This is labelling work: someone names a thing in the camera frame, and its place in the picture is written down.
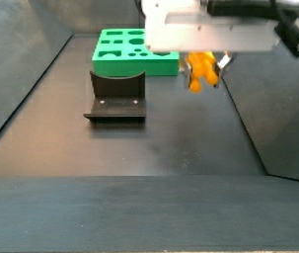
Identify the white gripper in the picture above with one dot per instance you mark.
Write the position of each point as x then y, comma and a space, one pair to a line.
179, 26

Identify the yellow three prong object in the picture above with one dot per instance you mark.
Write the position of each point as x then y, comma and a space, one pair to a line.
202, 62

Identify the black curved fixture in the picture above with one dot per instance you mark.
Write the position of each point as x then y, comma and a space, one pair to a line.
119, 97

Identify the green shape sorting block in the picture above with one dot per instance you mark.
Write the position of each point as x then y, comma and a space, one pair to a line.
120, 55

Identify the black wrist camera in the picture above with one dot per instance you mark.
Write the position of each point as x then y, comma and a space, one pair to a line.
278, 10

